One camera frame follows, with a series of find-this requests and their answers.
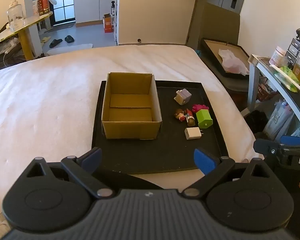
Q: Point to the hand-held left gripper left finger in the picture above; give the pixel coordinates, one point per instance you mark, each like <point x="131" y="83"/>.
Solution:
<point x="93" y="158"/>

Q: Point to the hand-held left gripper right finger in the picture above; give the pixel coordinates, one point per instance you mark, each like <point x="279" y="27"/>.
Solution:
<point x="203" y="161"/>

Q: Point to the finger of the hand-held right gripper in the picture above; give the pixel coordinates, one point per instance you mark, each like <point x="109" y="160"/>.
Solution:
<point x="293" y="140"/>
<point x="263" y="146"/>

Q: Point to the white charger plug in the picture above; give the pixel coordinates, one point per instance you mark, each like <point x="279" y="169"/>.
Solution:
<point x="192" y="133"/>

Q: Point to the small brown bottle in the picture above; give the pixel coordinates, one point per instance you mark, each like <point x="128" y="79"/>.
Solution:
<point x="190" y="121"/>

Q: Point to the green and pink toy house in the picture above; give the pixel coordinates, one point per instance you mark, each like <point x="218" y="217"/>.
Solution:
<point x="203" y="118"/>

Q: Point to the small doll figure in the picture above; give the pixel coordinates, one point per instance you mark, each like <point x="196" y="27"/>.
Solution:
<point x="180" y="113"/>

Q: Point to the cardboard box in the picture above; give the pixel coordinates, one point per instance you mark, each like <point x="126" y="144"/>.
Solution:
<point x="130" y="105"/>

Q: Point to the purple toy block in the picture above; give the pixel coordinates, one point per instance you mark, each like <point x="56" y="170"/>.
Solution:
<point x="183" y="96"/>

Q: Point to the printed plastic bag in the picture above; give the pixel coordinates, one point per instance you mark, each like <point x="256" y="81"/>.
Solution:
<point x="278" y="118"/>

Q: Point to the grey desk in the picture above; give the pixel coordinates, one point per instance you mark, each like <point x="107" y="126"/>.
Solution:
<point x="290" y="100"/>

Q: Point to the green wipes packet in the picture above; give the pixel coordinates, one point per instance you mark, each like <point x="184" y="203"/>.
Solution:
<point x="287" y="76"/>

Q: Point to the pink and white jar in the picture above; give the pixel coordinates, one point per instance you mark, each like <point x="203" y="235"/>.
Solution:
<point x="277" y="56"/>

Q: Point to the small drawer organizer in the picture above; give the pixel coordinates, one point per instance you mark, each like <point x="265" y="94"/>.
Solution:
<point x="297" y="51"/>

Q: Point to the white plastic bag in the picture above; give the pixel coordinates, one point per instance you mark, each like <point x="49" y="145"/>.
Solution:
<point x="231" y="61"/>

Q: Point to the large black floor tray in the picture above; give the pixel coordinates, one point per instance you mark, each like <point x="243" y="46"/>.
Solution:
<point x="212" y="52"/>

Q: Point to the teal object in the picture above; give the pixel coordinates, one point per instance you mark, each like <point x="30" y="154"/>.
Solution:
<point x="198" y="53"/>

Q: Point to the black slipper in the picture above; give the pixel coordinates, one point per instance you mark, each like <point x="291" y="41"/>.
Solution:
<point x="55" y="43"/>
<point x="69" y="39"/>

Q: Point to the yellow slipper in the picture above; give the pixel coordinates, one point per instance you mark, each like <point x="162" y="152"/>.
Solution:
<point x="46" y="39"/>

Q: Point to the orange box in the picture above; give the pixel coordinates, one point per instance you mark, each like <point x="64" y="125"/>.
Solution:
<point x="108" y="25"/>

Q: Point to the round yellow table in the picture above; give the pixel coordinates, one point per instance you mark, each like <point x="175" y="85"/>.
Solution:
<point x="25" y="37"/>

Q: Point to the dark spray bottle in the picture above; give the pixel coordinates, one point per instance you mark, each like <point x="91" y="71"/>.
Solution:
<point x="113" y="7"/>

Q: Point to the white kitchen cabinet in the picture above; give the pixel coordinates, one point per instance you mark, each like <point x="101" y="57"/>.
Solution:
<point x="90" y="5"/>

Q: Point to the black framed glass door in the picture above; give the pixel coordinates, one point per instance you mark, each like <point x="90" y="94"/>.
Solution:
<point x="62" y="5"/>

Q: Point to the red canister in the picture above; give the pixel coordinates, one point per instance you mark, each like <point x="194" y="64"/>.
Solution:
<point x="43" y="6"/>

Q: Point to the clear glass jar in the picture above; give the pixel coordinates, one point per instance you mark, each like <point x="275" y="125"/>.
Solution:
<point x="15" y="17"/>

